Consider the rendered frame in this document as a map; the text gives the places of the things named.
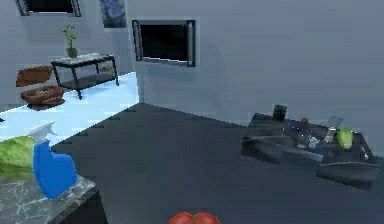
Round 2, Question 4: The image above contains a black framed window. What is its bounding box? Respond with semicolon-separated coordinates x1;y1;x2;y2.
131;19;197;68
15;0;82;17

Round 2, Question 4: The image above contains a black mug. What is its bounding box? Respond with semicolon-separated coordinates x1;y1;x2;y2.
272;104;288;122

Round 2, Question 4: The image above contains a red tomato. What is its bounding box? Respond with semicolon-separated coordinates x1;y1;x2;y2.
168;211;222;224

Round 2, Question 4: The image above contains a clear drinking glass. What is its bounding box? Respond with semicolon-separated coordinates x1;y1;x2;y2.
296;130;310;149

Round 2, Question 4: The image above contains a black side table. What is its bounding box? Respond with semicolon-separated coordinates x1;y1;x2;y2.
50;53;120;100

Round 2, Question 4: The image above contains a blue framed painting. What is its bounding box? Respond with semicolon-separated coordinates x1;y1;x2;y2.
99;0;128;29

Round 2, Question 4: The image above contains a clear glass bottle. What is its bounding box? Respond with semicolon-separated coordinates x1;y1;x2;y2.
323;115;344;144

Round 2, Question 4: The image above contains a green potted plant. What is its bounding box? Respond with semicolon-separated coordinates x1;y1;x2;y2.
60;22;80;59

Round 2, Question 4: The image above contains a blue spray bottle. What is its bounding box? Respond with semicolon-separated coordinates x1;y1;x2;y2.
27;120;79;201

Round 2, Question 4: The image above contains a brown wicker chair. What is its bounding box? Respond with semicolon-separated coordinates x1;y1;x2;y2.
15;65;66;111

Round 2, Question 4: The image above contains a small green lettuce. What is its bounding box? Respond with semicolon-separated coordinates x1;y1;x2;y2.
336;128;354;151

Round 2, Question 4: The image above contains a green lettuce head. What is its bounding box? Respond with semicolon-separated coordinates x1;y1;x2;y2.
0;135;37;172

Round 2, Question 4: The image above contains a grey marble counter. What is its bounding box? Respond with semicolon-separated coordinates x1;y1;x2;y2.
0;168;109;224

